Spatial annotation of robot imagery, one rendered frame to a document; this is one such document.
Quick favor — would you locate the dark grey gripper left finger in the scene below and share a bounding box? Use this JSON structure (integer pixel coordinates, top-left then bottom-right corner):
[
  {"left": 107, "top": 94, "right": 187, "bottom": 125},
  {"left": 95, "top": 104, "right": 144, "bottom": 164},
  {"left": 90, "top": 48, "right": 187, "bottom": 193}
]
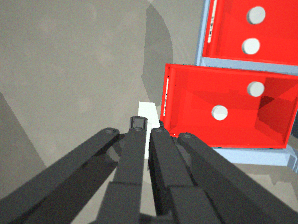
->
[{"left": 0, "top": 102, "right": 149, "bottom": 224}]

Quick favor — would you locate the dark grey metal shelf rack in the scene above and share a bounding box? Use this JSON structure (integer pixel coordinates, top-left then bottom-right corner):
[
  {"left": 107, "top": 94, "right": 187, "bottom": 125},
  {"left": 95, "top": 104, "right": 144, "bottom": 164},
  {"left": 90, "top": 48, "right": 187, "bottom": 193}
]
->
[{"left": 194, "top": 0, "right": 298, "bottom": 174}]

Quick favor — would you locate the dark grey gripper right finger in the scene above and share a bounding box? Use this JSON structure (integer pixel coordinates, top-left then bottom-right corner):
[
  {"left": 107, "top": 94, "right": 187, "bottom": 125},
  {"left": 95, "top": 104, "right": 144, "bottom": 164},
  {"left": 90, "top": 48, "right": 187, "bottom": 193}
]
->
[{"left": 146, "top": 102, "right": 298, "bottom": 224}]

